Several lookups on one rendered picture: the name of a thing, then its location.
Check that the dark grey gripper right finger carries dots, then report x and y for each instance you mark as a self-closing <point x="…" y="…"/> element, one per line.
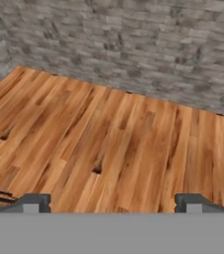
<point x="189" y="199"/>

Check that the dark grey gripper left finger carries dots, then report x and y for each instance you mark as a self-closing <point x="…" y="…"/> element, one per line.
<point x="34" y="200"/>

